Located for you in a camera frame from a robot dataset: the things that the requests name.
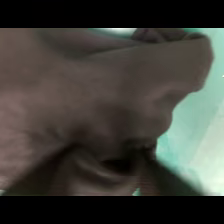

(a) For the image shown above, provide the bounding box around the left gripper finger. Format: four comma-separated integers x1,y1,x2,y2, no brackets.
139,150,205,197

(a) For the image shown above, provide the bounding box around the brown garment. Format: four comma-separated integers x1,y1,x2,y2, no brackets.
0,28,215,197

